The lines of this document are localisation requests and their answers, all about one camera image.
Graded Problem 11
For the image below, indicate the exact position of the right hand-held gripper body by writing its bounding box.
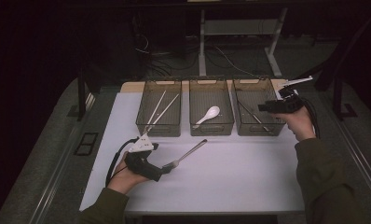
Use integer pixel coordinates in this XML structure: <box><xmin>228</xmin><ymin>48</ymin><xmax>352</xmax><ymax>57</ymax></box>
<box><xmin>270</xmin><ymin>75</ymin><xmax>314</xmax><ymax>115</ymax></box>

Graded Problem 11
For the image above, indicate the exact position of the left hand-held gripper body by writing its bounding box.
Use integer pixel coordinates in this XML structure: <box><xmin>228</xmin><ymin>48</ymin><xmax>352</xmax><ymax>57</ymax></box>
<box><xmin>124</xmin><ymin>133</ymin><xmax>163</xmax><ymax>183</ymax></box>

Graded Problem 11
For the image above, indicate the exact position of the smoked clear plastic bin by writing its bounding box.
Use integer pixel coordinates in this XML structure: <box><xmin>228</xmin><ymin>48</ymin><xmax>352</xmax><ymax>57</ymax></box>
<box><xmin>232</xmin><ymin>77</ymin><xmax>287</xmax><ymax>137</ymax></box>
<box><xmin>135</xmin><ymin>78</ymin><xmax>183</xmax><ymax>138</ymax></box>
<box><xmin>188</xmin><ymin>77</ymin><xmax>236</xmax><ymax>137</ymax></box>

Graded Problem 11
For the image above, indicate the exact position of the white chopstick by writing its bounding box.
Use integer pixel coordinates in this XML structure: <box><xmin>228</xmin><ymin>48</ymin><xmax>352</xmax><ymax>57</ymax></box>
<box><xmin>144</xmin><ymin>90</ymin><xmax>168</xmax><ymax>134</ymax></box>

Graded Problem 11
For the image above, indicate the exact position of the white ceramic spoon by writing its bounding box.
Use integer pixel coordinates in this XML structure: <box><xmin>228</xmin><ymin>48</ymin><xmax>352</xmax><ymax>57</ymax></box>
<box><xmin>192</xmin><ymin>105</ymin><xmax>221</xmax><ymax>130</ymax></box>

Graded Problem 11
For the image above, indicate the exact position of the chopsticks pair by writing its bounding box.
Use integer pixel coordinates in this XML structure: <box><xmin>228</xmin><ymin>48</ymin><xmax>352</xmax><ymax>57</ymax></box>
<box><xmin>147</xmin><ymin>92</ymin><xmax>181</xmax><ymax>133</ymax></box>

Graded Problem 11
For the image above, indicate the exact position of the person's right hand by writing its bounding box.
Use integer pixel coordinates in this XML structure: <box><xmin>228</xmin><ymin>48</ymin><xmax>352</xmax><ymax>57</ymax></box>
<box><xmin>271</xmin><ymin>105</ymin><xmax>317</xmax><ymax>143</ymax></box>

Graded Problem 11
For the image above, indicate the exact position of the person's left hand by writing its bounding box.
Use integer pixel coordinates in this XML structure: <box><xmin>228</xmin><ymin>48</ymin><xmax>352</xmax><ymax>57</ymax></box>
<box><xmin>107</xmin><ymin>153</ymin><xmax>150</xmax><ymax>195</ymax></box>

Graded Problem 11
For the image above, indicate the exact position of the black angled metal stand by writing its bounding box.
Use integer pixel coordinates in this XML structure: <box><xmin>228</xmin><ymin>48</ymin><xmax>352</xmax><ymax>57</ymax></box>
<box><xmin>294</xmin><ymin>8</ymin><xmax>371</xmax><ymax>120</ymax></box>

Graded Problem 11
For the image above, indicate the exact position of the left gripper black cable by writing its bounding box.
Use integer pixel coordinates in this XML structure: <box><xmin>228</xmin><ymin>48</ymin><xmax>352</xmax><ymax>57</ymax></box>
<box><xmin>104</xmin><ymin>137</ymin><xmax>140</xmax><ymax>188</ymax></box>

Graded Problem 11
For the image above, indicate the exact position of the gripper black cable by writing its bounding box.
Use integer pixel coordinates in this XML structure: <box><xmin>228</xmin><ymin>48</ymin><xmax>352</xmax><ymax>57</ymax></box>
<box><xmin>301</xmin><ymin>97</ymin><xmax>322</xmax><ymax>139</ymax></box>
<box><xmin>104</xmin><ymin>137</ymin><xmax>140</xmax><ymax>188</ymax></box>

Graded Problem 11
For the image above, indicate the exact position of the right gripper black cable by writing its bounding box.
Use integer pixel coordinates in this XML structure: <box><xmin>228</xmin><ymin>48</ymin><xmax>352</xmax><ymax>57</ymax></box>
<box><xmin>301</xmin><ymin>97</ymin><xmax>322</xmax><ymax>139</ymax></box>

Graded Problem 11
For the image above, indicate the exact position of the white floor cable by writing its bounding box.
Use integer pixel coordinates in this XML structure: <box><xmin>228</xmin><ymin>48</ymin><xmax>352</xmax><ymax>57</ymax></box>
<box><xmin>215</xmin><ymin>46</ymin><xmax>256</xmax><ymax>77</ymax></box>

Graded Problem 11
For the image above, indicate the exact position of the white metal desk frame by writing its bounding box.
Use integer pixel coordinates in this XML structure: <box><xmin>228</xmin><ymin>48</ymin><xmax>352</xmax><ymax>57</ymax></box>
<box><xmin>198</xmin><ymin>7</ymin><xmax>289</xmax><ymax>78</ymax></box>

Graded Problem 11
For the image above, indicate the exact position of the black floor cable bundle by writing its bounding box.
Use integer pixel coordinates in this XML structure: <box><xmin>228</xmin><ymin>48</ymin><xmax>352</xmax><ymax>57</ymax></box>
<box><xmin>133</xmin><ymin>31</ymin><xmax>200</xmax><ymax>78</ymax></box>

